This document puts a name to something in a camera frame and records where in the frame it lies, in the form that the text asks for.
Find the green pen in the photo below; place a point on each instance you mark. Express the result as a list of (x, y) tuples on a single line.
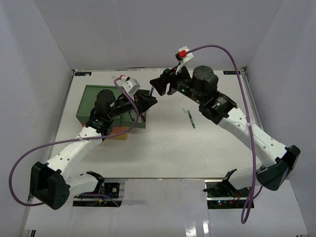
[(191, 119)]

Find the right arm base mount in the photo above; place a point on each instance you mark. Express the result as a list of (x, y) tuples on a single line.
[(218, 198)]

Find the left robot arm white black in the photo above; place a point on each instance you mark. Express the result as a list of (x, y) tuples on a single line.
[(51, 182)]

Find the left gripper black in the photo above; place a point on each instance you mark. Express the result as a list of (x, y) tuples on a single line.
[(143, 102)]

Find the black corner label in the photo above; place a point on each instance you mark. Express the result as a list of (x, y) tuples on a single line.
[(82, 74), (231, 72)]

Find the right black corner label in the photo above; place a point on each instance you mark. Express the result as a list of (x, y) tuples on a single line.
[(231, 72)]

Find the green drawer cabinet box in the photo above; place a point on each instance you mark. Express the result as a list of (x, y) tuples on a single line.
[(97, 109)]

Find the left black corner label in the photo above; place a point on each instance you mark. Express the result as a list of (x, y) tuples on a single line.
[(82, 74)]

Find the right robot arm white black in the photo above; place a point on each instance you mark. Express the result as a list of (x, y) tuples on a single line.
[(277, 159)]

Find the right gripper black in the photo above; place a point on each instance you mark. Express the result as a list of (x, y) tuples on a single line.
[(167, 77)]

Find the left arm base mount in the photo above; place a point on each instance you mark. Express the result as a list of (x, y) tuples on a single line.
[(111, 196)]

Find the blue pen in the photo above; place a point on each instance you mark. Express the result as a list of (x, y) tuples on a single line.
[(131, 116)]

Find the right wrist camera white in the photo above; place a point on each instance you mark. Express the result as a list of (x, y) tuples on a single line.
[(184, 57)]

